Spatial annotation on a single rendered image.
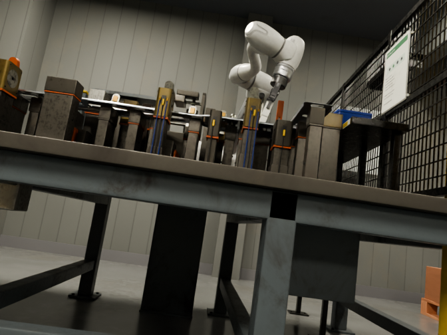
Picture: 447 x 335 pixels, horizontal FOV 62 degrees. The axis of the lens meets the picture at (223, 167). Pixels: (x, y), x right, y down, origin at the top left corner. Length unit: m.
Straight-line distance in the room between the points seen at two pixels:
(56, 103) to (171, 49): 3.31
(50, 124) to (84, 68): 3.32
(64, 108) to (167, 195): 0.74
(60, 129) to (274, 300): 1.02
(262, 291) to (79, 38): 4.41
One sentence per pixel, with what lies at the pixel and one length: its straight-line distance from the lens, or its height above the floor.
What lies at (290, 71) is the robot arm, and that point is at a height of 1.27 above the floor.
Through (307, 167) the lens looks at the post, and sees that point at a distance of 1.25.
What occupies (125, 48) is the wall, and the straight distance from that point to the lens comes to 4.87.
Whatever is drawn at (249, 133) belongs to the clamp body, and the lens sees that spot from 1.41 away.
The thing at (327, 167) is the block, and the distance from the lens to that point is 1.52.
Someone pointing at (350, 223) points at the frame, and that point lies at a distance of 1.05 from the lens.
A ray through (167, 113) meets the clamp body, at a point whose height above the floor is 0.94.
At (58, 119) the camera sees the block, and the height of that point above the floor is 0.86.
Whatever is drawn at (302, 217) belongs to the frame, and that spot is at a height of 0.60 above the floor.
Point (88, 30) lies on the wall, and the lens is 5.07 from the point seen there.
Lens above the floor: 0.54
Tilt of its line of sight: 9 degrees up
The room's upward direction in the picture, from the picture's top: 8 degrees clockwise
